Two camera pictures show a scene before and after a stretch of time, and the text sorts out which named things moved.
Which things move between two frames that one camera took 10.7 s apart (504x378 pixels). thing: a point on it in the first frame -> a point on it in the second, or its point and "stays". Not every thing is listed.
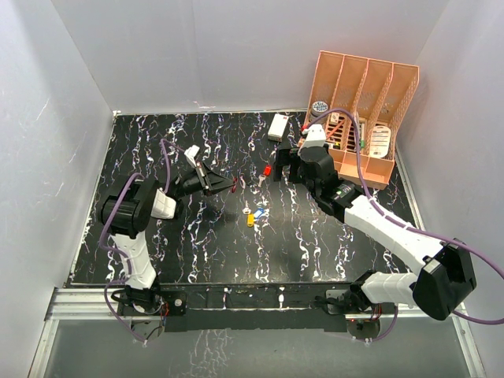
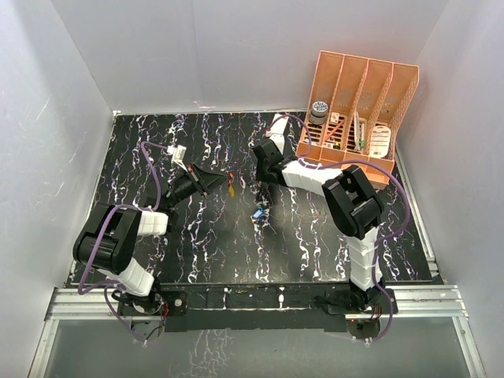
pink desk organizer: [358, 103] stays
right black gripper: [286, 157] -> [261, 176]
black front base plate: [303, 307] stays
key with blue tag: [258, 213] stays
